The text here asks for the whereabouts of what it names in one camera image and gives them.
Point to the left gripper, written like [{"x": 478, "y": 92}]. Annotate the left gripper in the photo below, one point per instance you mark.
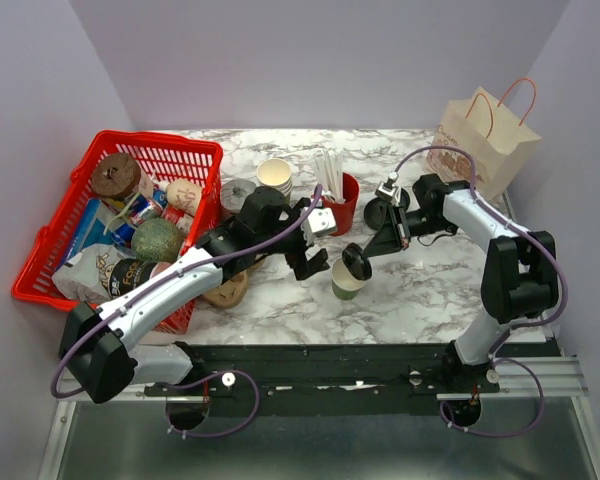
[{"x": 304, "y": 269}]

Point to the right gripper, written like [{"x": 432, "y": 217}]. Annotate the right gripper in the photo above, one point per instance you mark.
[{"x": 387, "y": 240}]

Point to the green paper cup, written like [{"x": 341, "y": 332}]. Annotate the green paper cup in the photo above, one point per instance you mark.
[{"x": 344, "y": 285}]

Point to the black cup lid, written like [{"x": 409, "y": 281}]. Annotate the black cup lid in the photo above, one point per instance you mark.
[{"x": 356, "y": 263}]

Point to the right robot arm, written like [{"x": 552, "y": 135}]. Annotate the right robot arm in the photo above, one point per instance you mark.
[{"x": 520, "y": 276}]

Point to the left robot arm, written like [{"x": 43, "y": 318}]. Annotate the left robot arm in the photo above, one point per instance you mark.
[{"x": 101, "y": 345}]

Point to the stack of black lids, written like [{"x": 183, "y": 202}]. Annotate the stack of black lids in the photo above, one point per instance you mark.
[{"x": 376, "y": 213}]

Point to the red straw holder cup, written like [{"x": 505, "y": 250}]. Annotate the red straw holder cup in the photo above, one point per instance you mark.
[{"x": 344, "y": 212}]

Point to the brown cardboard cup carrier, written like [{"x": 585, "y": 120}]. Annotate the brown cardboard cup carrier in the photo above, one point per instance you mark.
[{"x": 227, "y": 292}]

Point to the white wrapped straws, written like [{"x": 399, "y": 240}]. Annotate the white wrapped straws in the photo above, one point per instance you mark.
[{"x": 328, "y": 169}]

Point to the stack of paper cups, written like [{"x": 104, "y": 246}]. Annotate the stack of paper cups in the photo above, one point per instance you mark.
[{"x": 276, "y": 173}]

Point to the grey toilet paper roll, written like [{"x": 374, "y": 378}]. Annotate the grey toilet paper roll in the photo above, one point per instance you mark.
[{"x": 233, "y": 195}]

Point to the beige bottle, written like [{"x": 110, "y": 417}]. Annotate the beige bottle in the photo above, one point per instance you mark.
[{"x": 184, "y": 195}]

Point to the red plastic basket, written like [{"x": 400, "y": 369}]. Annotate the red plastic basket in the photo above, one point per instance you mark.
[{"x": 167, "y": 156}]

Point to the green round melon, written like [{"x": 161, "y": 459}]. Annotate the green round melon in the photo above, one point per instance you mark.
[{"x": 157, "y": 240}]

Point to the beige paper bag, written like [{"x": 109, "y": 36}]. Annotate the beige paper bag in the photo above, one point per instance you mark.
[{"x": 481, "y": 138}]

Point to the blue red can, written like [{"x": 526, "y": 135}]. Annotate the blue red can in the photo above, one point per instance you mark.
[{"x": 142, "y": 210}]

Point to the black pink can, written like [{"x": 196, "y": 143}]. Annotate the black pink can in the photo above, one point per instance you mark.
[{"x": 128, "y": 274}]

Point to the brown cork roll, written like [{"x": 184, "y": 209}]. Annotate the brown cork roll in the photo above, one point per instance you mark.
[{"x": 116, "y": 177}]

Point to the blue white package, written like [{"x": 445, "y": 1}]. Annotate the blue white package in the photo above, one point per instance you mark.
[{"x": 97, "y": 225}]

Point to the white snack bag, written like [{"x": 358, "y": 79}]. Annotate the white snack bag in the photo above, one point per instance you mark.
[{"x": 85, "y": 276}]

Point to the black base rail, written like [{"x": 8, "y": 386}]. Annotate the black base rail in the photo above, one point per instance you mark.
[{"x": 333, "y": 380}]

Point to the aluminium frame rail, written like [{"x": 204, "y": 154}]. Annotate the aluminium frame rail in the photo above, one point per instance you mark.
[{"x": 351, "y": 432}]

